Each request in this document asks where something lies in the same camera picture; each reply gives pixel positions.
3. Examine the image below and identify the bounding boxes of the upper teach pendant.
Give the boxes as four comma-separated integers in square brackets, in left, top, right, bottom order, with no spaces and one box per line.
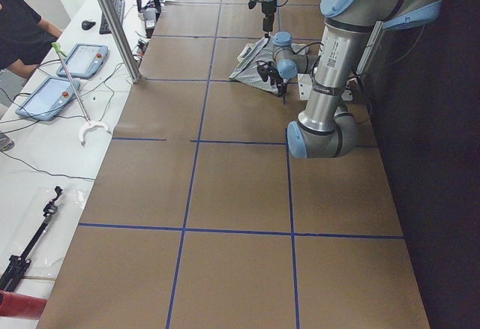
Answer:
[64,43,109,79]

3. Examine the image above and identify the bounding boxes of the black keyboard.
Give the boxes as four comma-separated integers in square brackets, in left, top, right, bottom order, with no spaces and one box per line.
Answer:
[98,0,126,35]

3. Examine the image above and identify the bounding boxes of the red cylinder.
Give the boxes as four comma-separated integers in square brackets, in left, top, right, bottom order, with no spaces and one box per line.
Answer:
[0,291,47,320]

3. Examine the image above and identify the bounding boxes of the black tripod stick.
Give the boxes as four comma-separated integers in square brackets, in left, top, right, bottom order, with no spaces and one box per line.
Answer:
[1,186,63,292]

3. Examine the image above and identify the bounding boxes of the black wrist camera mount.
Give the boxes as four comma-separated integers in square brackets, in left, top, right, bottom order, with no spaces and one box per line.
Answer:
[256,61,272,82]

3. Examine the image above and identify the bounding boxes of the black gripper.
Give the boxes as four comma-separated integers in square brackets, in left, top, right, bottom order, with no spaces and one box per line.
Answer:
[261,0,277,37]
[269,64,288,99]

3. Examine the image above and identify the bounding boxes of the lower teach pendant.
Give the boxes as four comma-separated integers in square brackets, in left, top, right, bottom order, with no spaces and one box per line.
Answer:
[15,76,75,121]

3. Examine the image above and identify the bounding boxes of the person in black shirt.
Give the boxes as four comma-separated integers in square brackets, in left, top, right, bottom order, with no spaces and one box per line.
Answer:
[1,0,62,79]

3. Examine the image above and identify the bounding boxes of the white camera post base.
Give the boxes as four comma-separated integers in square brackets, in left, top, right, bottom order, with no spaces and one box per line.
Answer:
[297,73,354,102]

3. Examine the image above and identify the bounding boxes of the black computer mouse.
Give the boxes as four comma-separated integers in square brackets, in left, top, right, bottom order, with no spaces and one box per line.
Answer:
[81,20,96,31]

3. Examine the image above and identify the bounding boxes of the striped polo shirt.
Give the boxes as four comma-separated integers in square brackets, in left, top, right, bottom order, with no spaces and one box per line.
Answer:
[229,38,286,97]

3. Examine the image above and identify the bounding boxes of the aluminium frame post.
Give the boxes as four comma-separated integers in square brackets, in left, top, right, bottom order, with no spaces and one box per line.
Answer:
[97,0,141,83]

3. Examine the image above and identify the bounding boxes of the teach pendant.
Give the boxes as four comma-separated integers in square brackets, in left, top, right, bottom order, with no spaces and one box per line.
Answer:
[15,76,75,121]
[64,43,109,79]

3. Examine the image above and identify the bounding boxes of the white-headed reach pole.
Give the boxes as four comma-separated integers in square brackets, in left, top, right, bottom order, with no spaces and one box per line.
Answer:
[52,42,110,146]

